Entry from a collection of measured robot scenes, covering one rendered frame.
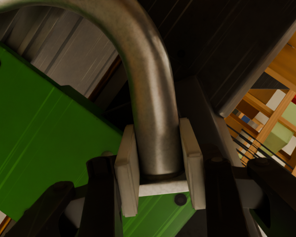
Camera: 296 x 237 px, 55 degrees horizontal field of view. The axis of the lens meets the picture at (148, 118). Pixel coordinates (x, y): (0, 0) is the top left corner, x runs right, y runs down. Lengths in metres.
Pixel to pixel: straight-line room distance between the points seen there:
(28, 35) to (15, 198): 0.13
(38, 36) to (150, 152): 0.14
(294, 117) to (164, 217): 3.53
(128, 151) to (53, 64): 0.49
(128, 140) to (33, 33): 0.13
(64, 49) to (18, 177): 0.41
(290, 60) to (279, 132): 2.52
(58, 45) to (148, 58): 0.44
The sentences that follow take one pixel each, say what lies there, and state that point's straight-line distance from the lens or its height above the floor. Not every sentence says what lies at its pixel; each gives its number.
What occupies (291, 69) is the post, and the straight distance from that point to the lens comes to 0.99.
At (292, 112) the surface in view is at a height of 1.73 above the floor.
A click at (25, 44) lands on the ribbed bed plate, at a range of 0.26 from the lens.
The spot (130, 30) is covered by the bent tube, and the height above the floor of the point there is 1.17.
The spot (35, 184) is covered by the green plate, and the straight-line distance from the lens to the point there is 0.25.
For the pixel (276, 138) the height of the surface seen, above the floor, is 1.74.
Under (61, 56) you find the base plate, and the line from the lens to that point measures 0.64.
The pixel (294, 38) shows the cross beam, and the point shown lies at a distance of 0.93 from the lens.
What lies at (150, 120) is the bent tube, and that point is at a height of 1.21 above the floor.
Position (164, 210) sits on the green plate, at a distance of 0.24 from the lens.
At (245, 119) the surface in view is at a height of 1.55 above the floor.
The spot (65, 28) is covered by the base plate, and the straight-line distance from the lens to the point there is 0.60.
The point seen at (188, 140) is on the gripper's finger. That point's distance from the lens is 0.16.
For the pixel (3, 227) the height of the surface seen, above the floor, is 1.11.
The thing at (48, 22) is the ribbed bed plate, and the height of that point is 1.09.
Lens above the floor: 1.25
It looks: 13 degrees down
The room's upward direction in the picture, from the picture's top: 129 degrees clockwise
